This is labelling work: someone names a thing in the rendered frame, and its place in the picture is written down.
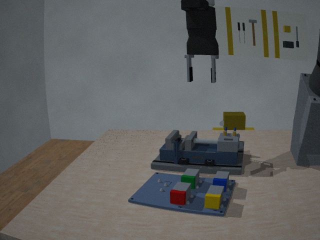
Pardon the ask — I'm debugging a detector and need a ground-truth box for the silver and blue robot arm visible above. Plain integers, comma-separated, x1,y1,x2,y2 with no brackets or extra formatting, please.
308,32,320,97

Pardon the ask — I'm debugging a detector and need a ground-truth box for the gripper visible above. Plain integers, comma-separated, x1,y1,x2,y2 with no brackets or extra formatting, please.
181,0,219,83

